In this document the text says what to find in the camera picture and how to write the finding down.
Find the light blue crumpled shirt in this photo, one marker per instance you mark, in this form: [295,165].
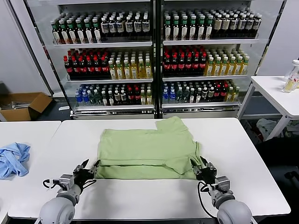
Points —
[14,161]

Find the grey green cloth heap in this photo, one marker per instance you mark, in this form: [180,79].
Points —
[293,130]

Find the open cardboard box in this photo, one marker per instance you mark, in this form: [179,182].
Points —
[14,114]

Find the clear bottle white cap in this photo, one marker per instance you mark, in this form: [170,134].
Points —
[295,70]

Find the glass jar yellow contents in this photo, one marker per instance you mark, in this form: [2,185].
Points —
[288,86]

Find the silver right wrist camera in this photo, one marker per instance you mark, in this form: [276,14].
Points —
[222,184]

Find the glass cabinet door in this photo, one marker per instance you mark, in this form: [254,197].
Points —
[26,23]
[266,46]

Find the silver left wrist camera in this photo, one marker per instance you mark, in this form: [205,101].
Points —
[66,180]

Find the small yellow drink bottle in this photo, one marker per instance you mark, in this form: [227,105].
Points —
[149,97]
[143,98]
[236,94]
[230,94]

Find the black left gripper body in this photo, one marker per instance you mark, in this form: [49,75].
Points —
[84,176]

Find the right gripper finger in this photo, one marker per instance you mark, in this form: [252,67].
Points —
[206,164]
[195,168]

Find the small green water bottle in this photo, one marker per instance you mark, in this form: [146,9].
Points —
[179,96]
[92,98]
[185,96]

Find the drinks display cabinet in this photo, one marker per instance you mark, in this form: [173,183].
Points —
[210,42]
[102,44]

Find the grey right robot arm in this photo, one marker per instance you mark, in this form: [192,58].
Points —
[233,210]

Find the beige label dark bottle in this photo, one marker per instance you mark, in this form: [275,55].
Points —
[249,24]
[256,24]
[217,25]
[233,25]
[225,25]
[241,25]

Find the small white flat object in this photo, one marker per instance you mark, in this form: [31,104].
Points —
[63,108]

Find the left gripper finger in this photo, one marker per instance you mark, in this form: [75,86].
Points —
[95,167]
[80,166]

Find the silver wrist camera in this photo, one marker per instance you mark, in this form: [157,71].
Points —
[222,184]
[66,180]

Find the small blue water bottle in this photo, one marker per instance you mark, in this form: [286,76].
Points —
[172,96]
[165,96]
[78,98]
[85,98]

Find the grey metal rods bundle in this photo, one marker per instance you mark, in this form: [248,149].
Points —
[16,105]

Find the white cloth heap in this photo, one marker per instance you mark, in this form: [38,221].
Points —
[265,126]

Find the small red cap cola bottle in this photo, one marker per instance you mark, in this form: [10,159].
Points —
[223,94]
[137,98]
[217,95]
[130,98]

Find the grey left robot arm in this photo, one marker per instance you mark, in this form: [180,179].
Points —
[58,207]

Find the blue label dark bottle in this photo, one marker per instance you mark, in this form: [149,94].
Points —
[120,27]
[112,28]
[129,27]
[137,27]
[145,26]
[104,28]

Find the small white label dark bottle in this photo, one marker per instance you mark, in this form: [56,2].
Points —
[191,96]
[123,98]
[211,95]
[104,99]
[111,99]
[198,96]
[117,98]
[204,95]

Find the green polo shirt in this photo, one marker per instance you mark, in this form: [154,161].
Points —
[144,147]

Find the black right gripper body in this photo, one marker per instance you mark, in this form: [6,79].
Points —
[208,175]

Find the green cap dark bottle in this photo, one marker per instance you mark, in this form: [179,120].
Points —
[56,33]
[80,32]
[63,33]
[71,33]
[192,29]
[167,29]
[88,32]
[209,28]
[201,29]
[96,31]
[175,29]
[184,29]

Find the white side table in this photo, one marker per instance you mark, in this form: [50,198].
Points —
[273,93]

